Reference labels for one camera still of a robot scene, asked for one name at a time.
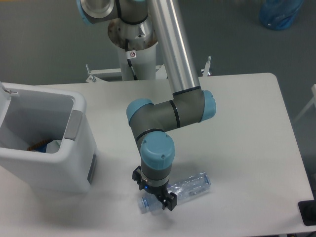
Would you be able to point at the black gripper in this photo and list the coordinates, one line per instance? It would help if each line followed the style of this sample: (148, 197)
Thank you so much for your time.
(158, 188)

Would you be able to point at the white furniture leg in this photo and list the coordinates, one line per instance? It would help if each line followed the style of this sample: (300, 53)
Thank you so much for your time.
(311, 103)

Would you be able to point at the clear plastic wrapper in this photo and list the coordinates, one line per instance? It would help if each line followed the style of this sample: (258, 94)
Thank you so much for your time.
(53, 146)

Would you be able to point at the blue plastic bag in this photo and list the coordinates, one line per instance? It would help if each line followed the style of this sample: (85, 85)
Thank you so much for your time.
(279, 14)

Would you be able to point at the black device at table edge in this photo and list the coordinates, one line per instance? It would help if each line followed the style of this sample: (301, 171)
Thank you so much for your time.
(308, 212)

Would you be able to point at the blue and orange trash item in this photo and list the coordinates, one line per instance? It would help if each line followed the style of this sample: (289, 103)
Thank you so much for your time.
(40, 146)

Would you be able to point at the clear plastic water bottle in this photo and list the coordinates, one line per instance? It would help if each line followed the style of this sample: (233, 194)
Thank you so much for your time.
(185, 189)

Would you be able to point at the white trash can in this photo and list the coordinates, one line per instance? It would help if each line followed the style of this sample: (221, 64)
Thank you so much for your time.
(30, 114)

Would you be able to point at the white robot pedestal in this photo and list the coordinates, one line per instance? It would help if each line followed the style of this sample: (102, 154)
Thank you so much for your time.
(136, 48)

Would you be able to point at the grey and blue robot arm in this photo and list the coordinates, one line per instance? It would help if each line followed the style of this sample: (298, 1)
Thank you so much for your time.
(188, 103)

